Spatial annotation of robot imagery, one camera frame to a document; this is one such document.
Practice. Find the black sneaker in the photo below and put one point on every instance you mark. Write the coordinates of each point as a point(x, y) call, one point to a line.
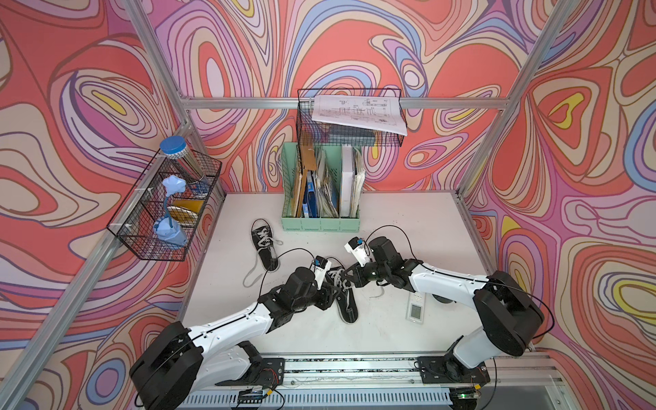
point(264, 242)
point(343, 290)

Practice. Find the black wire basket left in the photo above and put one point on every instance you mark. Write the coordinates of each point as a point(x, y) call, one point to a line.
point(132, 224)

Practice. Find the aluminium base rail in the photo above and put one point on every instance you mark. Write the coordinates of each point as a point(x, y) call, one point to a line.
point(388, 381)

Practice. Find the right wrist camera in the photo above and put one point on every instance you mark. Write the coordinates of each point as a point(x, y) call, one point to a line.
point(358, 248)

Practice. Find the white book in organizer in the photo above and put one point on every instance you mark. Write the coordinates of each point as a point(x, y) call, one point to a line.
point(347, 180)

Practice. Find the white remote control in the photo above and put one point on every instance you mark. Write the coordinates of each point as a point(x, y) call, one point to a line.
point(416, 307)

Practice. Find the blue lidded jar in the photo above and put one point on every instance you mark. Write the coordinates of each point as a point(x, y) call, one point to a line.
point(177, 150)

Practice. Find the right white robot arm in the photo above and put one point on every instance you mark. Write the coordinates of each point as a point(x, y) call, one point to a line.
point(509, 317)

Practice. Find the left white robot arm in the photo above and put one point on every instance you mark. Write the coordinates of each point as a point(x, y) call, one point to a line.
point(215, 343)

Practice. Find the black wire basket back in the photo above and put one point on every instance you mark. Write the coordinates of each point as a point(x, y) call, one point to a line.
point(310, 132)

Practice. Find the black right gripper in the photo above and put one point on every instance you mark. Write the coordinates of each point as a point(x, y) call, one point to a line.
point(359, 278)

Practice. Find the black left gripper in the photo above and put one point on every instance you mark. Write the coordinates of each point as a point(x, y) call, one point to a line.
point(325, 299)

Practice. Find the white printed paper sheet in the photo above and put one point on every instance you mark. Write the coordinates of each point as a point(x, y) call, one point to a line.
point(381, 114)

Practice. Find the black tape roll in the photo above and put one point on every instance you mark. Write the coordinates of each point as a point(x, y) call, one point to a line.
point(442, 300)

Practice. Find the black wire basket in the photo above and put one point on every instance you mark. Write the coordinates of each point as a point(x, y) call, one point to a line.
point(310, 132)
point(132, 224)

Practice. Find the yellow tin in basket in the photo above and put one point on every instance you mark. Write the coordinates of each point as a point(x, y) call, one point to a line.
point(185, 211)

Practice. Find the green perforated file organizer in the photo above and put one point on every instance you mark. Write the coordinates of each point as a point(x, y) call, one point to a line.
point(288, 167)

